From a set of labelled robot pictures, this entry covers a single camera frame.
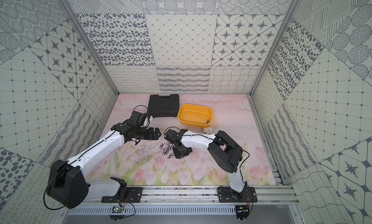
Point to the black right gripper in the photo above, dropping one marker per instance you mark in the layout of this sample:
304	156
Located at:
177	155

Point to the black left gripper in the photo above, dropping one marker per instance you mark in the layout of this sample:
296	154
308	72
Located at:
148	132

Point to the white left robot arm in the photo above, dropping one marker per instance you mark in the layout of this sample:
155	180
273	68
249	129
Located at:
68	183

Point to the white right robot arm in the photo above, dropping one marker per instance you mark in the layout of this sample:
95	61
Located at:
226	152

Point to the yellow plastic storage box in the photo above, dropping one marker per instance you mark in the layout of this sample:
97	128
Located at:
195	115

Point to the black plastic tool case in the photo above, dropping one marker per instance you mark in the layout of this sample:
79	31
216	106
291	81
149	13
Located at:
163	106

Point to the white pipe tee fitting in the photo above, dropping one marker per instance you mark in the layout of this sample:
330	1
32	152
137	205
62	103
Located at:
208	130

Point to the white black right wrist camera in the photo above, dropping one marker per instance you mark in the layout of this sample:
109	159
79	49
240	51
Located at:
174	137

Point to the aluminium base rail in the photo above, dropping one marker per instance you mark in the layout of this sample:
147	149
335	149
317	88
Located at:
208	195

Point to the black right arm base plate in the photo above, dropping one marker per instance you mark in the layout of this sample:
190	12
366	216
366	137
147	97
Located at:
228	195

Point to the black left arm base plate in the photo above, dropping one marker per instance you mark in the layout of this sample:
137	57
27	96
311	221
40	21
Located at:
124	193

